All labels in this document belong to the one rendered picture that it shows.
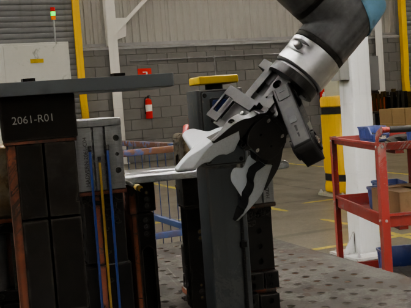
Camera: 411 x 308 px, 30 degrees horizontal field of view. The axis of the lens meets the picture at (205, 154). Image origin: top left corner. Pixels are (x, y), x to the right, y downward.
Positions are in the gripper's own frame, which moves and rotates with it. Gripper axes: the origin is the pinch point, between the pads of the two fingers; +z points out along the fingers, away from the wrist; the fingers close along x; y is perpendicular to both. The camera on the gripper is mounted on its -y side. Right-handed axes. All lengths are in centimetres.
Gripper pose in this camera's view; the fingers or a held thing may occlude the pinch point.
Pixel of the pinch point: (209, 200)
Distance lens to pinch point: 99.7
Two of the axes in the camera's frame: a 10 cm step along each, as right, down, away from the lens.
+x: -5.1, -4.7, -7.2
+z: -6.4, 7.7, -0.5
